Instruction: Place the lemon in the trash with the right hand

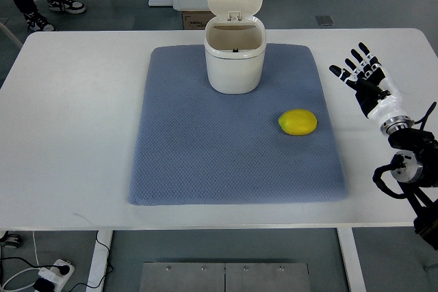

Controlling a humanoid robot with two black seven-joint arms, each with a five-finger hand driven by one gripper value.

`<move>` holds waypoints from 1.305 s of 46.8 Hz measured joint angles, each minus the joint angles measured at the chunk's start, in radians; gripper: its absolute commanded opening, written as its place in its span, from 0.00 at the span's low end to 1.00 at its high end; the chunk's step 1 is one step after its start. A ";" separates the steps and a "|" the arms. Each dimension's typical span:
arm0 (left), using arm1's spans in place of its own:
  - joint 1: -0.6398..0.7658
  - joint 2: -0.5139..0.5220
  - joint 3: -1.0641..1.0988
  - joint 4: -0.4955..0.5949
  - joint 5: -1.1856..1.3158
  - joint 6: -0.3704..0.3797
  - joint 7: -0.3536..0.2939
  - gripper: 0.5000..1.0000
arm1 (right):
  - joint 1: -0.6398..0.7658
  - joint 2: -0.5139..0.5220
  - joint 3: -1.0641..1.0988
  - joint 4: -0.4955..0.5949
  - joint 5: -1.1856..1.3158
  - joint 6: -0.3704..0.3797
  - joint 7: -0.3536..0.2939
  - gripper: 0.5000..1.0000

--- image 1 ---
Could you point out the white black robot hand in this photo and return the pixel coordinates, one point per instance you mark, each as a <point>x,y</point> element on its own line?
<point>375,91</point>

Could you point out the yellow lemon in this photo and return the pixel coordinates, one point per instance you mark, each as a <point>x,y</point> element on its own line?
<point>298,122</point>

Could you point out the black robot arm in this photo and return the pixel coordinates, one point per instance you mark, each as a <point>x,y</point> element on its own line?
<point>412,168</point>

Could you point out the white trash bin with lid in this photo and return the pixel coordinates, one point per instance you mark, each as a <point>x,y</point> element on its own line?
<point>235,45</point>

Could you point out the grey floor plate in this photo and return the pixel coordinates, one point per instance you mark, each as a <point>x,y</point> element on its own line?
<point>325,20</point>

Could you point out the white table leg right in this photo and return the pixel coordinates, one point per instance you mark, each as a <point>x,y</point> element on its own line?
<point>351,260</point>

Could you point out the white table leg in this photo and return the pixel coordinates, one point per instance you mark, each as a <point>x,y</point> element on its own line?
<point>99,266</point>
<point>351,260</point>

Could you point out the blue textured mat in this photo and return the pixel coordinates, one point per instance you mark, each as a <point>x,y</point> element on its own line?
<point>198,146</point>

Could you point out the cardboard box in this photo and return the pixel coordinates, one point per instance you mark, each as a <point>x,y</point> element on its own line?
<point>196,20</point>

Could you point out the left black white sneaker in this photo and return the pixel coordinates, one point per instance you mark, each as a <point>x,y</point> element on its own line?
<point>67,6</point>

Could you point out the black white sneaker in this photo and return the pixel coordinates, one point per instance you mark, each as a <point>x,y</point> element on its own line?
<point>37,22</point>
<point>67,6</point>

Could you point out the white table leg left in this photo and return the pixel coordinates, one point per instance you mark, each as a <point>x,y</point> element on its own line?
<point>99,266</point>

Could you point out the right black white sneaker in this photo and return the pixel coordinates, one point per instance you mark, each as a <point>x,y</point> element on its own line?
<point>37,22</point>

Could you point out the white power strip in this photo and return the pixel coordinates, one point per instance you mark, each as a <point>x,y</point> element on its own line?
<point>59,273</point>

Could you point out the caster wheel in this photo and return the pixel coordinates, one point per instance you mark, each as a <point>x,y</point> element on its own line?
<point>10,240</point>

